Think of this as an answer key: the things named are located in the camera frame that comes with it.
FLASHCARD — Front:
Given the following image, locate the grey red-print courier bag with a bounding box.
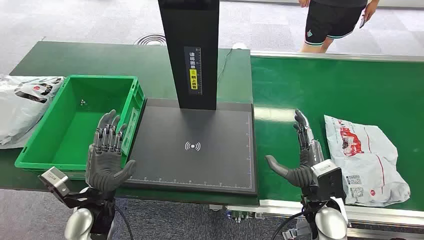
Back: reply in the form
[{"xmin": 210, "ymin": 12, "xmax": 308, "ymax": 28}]
[{"xmin": 323, "ymin": 114, "xmax": 412, "ymax": 208}]

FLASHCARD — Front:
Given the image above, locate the round floor vent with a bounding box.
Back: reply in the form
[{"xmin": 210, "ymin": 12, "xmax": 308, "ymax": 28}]
[{"xmin": 134, "ymin": 33, "xmax": 167, "ymax": 47}]

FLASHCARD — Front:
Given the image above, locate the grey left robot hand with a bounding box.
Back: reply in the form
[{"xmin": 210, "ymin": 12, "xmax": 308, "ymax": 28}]
[{"xmin": 85, "ymin": 109, "xmax": 137, "ymax": 196}]

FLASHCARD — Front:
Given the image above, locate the green conveyor belt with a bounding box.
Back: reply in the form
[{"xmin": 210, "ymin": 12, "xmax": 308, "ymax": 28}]
[{"xmin": 226, "ymin": 50, "xmax": 424, "ymax": 233}]

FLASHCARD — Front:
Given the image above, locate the grey black-print courier bag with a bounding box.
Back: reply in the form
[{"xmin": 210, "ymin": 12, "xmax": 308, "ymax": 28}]
[{"xmin": 0, "ymin": 74, "xmax": 65, "ymax": 150}]

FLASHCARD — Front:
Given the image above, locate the person's left hand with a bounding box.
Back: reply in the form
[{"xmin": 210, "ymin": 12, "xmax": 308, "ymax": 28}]
[{"xmin": 362, "ymin": 2, "xmax": 379, "ymax": 24}]

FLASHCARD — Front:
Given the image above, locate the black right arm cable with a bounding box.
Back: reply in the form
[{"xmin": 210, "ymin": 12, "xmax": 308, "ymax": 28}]
[{"xmin": 270, "ymin": 202, "xmax": 329, "ymax": 240}]

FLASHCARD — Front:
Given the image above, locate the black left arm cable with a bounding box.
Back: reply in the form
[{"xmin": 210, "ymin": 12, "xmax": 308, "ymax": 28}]
[{"xmin": 113, "ymin": 204, "xmax": 135, "ymax": 240}]

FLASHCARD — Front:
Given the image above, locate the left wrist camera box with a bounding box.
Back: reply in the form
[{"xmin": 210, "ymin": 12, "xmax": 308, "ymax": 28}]
[{"xmin": 38, "ymin": 166, "xmax": 72, "ymax": 203}]

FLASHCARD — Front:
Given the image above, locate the person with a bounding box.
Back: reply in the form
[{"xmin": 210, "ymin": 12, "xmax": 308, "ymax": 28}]
[{"xmin": 297, "ymin": 0, "xmax": 381, "ymax": 54}]

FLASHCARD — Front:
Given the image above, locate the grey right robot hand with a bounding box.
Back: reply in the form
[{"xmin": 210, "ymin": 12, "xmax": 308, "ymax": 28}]
[{"xmin": 264, "ymin": 108, "xmax": 326, "ymax": 190}]

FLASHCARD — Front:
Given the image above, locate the green plastic basket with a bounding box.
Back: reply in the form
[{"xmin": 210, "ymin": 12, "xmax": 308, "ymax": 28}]
[{"xmin": 14, "ymin": 74, "xmax": 147, "ymax": 181}]

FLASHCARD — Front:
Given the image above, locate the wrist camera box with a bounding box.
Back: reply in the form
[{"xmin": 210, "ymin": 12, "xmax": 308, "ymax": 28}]
[
  {"xmin": 38, "ymin": 166, "xmax": 72, "ymax": 203},
  {"xmin": 310, "ymin": 159, "xmax": 347, "ymax": 203}
]

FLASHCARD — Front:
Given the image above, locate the thin black table cable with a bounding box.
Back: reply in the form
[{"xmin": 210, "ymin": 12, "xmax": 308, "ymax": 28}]
[{"xmin": 216, "ymin": 48, "xmax": 233, "ymax": 84}]

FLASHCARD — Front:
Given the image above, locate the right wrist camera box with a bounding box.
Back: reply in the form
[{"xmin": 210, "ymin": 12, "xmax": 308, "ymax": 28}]
[{"xmin": 310, "ymin": 159, "xmax": 347, "ymax": 203}]

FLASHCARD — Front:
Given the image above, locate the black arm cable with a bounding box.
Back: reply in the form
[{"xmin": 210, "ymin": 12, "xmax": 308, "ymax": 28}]
[
  {"xmin": 113, "ymin": 204, "xmax": 135, "ymax": 240},
  {"xmin": 270, "ymin": 202, "xmax": 329, "ymax": 240}
]

